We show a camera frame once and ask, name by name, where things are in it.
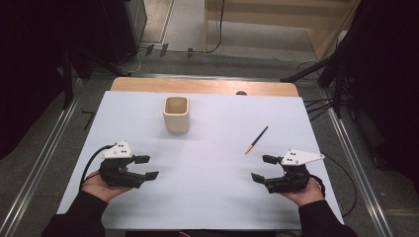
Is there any person's left hand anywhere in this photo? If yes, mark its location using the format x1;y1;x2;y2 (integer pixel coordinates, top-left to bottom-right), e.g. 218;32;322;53
80;169;131;203

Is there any metal floor rail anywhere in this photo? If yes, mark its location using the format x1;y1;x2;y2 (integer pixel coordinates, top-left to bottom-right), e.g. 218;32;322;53
0;93;81;237
319;88;395;237

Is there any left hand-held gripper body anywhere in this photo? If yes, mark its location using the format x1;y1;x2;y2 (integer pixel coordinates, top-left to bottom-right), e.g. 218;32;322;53
98;140;146;190

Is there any cream square cup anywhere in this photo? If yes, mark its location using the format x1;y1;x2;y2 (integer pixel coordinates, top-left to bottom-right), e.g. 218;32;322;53
162;95;191;134

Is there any black pen with gold tip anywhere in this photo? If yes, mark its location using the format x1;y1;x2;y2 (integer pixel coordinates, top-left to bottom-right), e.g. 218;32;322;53
244;124;270;156

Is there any white table board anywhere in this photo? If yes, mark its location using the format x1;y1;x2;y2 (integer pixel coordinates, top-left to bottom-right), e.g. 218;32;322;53
55;90;346;232

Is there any dark curtain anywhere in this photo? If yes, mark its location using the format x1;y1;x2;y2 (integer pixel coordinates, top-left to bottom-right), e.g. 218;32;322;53
0;0;104;161
341;0;419;187

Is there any dark cabinet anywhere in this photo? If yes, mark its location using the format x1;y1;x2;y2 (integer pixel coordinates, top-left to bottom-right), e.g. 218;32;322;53
100;0;148;65

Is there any black hanging cable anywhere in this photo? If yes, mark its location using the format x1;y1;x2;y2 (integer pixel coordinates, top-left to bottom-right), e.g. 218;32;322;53
205;0;226;54

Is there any person's right hand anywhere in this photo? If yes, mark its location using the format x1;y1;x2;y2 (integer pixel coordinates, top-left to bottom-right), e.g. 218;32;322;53
280;177;326;208

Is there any black metal stand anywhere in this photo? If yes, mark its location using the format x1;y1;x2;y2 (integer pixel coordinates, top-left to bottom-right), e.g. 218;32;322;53
279;48;351;120
60;44;133;111

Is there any white floor cable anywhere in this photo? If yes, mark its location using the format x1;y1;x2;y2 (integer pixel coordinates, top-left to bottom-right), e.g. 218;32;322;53
118;46;150;75

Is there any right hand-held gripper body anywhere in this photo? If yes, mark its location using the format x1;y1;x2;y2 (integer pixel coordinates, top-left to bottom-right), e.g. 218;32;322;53
264;148;326;195

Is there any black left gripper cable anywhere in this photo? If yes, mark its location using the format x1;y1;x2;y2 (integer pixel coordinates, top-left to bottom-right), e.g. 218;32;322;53
78;143;117;191

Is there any light wooden shelf unit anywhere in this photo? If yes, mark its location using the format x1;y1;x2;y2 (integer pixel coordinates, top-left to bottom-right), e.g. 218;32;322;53
203;0;362;62

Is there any wooden table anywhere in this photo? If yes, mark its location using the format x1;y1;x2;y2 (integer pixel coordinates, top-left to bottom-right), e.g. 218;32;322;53
110;76;300;98

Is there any bundle of black floor cables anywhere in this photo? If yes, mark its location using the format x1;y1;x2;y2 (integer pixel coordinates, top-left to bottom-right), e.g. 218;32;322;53
301;96;338;122

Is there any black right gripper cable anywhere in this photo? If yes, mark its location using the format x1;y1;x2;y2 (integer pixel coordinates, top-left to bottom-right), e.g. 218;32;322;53
309;153;359;218

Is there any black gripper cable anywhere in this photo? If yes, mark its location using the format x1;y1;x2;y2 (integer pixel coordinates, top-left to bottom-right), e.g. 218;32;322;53
78;143;117;191
309;153;359;218

